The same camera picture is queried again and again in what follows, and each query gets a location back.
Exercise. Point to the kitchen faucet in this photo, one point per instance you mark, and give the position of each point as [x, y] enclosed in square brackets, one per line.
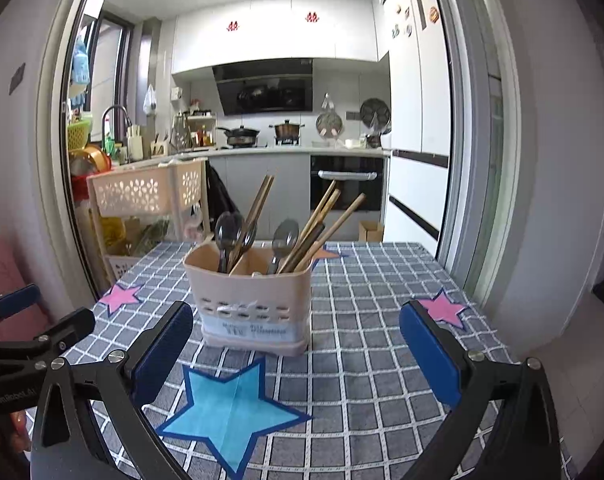
[113, 120]

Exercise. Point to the plain bamboo chopstick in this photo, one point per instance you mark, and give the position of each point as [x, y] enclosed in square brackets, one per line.
[310, 222]

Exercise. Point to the pink chair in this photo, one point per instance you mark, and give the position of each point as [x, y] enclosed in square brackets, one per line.
[31, 321]

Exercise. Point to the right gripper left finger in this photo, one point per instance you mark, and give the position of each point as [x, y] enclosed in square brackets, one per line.
[67, 443]

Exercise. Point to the beige perforated storage trolley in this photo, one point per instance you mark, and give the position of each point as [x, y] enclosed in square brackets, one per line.
[169, 190]

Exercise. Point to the black jacket on trolley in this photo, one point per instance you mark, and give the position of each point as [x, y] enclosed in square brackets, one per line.
[218, 199]

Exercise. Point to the bronze cooking pot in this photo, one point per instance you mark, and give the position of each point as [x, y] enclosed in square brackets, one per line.
[287, 133]

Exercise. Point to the black wok on stove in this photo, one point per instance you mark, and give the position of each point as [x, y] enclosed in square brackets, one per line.
[240, 137]

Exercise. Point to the pink plastic utensil holder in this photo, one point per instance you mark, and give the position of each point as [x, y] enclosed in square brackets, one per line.
[248, 308]

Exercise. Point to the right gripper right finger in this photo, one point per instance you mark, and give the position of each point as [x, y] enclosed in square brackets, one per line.
[524, 442]

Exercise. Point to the grey checked tablecloth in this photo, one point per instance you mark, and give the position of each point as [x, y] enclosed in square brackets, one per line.
[373, 411]

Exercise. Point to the cardboard box on floor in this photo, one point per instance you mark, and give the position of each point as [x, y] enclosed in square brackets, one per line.
[370, 231]

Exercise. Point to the black built-in oven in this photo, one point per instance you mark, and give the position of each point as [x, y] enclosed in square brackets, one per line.
[353, 175]

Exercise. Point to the white refrigerator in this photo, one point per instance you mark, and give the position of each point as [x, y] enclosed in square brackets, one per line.
[420, 137]

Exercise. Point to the dark brown wooden chopstick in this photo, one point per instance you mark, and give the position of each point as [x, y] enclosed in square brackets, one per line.
[249, 219]

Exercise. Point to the yellow patterned chopstick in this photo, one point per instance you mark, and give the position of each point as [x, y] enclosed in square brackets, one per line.
[312, 233]

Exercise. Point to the black range hood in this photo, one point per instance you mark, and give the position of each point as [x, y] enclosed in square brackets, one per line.
[275, 85]

